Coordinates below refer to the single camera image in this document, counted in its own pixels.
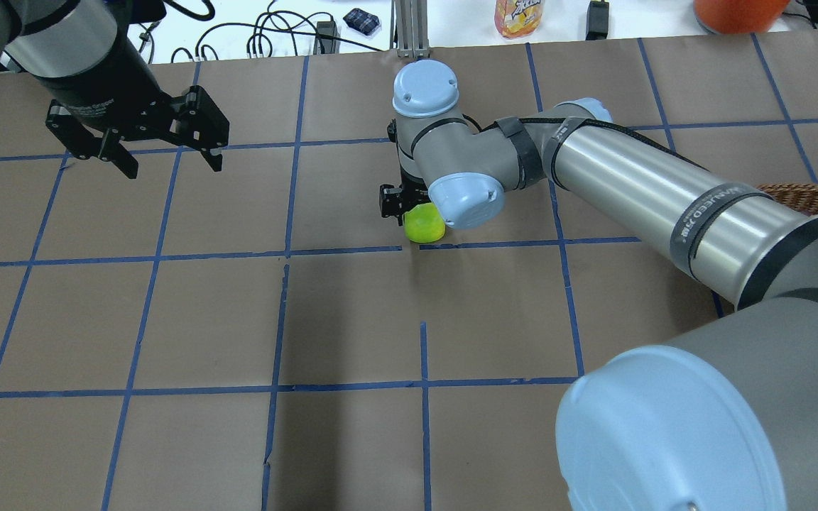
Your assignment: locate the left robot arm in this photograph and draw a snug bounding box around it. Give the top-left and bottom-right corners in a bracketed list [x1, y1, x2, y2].
[0, 1, 230, 179]

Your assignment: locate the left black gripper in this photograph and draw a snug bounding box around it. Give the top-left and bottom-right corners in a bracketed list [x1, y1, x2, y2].
[38, 35, 230, 179]

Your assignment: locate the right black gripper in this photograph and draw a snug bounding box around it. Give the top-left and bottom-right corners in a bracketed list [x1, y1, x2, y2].
[379, 119, 432, 219]

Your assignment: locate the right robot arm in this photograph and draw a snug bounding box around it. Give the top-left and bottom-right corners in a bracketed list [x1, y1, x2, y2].
[380, 60, 818, 510]

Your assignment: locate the yellow drink bottle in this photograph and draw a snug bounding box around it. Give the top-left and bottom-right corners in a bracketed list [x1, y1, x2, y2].
[493, 0, 545, 39]

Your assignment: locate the wicker basket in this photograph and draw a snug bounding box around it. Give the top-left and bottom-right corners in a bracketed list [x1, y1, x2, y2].
[758, 183, 818, 216]

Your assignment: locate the orange bucket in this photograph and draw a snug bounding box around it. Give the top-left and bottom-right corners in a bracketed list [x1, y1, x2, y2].
[692, 1, 790, 35]

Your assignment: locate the black power brick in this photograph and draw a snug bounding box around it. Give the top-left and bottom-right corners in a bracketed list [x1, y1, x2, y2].
[584, 1, 610, 41]

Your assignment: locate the green apple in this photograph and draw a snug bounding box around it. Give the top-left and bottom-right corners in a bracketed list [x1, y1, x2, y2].
[403, 202, 446, 245]

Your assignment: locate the blue computer mouse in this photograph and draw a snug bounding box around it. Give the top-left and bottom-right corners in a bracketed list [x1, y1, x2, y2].
[343, 9, 382, 36]

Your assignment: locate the front aluminium frame post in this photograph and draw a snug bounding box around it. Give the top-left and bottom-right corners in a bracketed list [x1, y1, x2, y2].
[391, 0, 431, 60]

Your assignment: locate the small black adapter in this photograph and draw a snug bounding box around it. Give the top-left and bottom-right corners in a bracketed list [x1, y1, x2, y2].
[312, 20, 340, 55]

